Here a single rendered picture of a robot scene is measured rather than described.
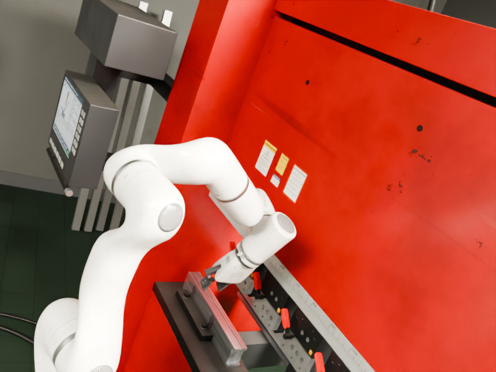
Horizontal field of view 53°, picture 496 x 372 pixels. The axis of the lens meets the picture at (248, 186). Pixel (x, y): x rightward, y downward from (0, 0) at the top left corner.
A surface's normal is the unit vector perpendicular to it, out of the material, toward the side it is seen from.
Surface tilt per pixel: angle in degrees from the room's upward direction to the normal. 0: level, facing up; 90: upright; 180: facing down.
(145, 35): 90
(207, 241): 90
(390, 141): 90
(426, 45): 90
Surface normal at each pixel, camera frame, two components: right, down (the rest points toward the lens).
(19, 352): 0.35, -0.88
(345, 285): -0.82, -0.12
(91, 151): 0.48, 0.47
